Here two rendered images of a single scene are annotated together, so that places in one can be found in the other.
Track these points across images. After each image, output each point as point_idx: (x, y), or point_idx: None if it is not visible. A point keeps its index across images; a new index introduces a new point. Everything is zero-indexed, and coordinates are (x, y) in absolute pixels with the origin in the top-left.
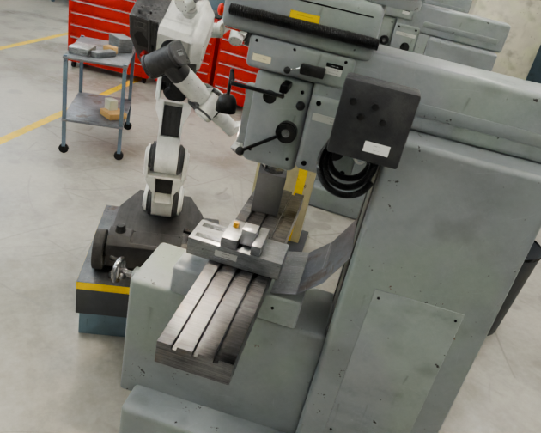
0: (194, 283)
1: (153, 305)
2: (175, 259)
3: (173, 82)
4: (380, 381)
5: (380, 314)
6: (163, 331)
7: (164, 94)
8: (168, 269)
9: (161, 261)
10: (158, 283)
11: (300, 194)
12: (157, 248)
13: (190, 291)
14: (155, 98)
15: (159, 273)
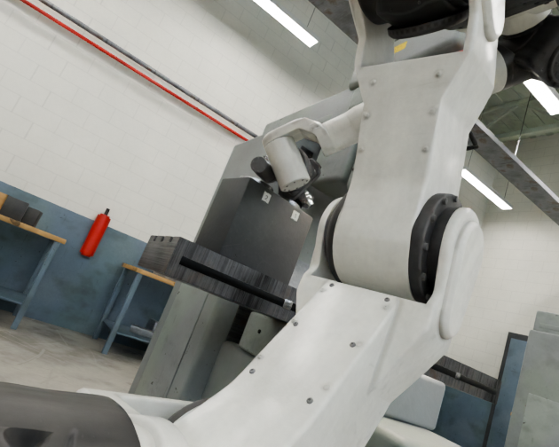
0: (449, 357)
1: None
2: (397, 426)
3: (503, 88)
4: None
5: None
6: (494, 378)
7: (465, 19)
8: (421, 432)
9: (427, 438)
10: (448, 440)
11: (153, 235)
12: (424, 444)
13: (457, 361)
14: (495, 39)
15: (441, 440)
